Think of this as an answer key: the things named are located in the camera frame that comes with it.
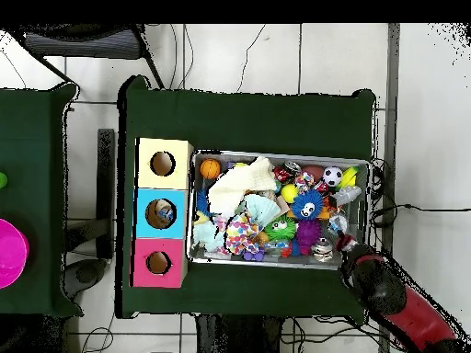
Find purple knobbly toy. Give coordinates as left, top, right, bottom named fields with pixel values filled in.
left=295, top=219, right=324, bottom=256

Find dark green table cloth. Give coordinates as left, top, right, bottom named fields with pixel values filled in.
left=0, top=82, right=84, bottom=319
left=115, top=74, right=378, bottom=320

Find small orange basketball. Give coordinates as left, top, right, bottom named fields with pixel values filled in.
left=199, top=158, right=222, bottom=180

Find polka dot cloth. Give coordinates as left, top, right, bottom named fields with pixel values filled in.
left=224, top=211, right=261, bottom=256

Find shallow silver mesh bin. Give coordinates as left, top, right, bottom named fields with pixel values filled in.
left=185, top=148, right=373, bottom=271

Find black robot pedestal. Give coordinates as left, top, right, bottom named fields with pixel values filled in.
left=195, top=314, right=286, bottom=353

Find blue spiky toy small eyes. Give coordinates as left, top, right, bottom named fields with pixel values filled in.
left=290, top=188, right=325, bottom=222

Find cream waffle cloth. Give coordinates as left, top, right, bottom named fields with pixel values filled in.
left=206, top=155, right=279, bottom=221

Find small soccer ball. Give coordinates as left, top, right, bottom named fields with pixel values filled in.
left=322, top=165, right=344, bottom=188

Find blue spiky toy big eyes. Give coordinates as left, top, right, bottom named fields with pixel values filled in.
left=194, top=187, right=215, bottom=218

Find grey floor cable cover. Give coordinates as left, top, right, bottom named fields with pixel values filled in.
left=378, top=23, right=401, bottom=353

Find crushed clear plastic bottle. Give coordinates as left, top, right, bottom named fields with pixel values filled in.
left=154, top=202, right=177, bottom=226
left=327, top=213, right=350, bottom=236

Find black cable with plug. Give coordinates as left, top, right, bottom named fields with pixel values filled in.
left=371, top=202, right=471, bottom=214

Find black chair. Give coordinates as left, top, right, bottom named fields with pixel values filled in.
left=6, top=23, right=167, bottom=90

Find pink round bowl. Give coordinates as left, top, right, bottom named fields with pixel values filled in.
left=0, top=218, right=30, bottom=290

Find grey oval stand base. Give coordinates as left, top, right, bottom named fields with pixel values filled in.
left=63, top=257, right=109, bottom=300

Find green spiky toy with eyes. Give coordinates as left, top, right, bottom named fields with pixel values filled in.
left=263, top=214, right=298, bottom=242

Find mint green waffle cloth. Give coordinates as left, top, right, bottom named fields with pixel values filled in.
left=191, top=193, right=282, bottom=253

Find grey crushed bottle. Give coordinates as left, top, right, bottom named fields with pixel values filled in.
left=327, top=185, right=363, bottom=209

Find black flat panel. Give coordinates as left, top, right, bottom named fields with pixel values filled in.
left=96, top=128, right=116, bottom=260

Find wooden box with three holes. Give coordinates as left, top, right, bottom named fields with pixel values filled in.
left=128, top=137, right=195, bottom=290

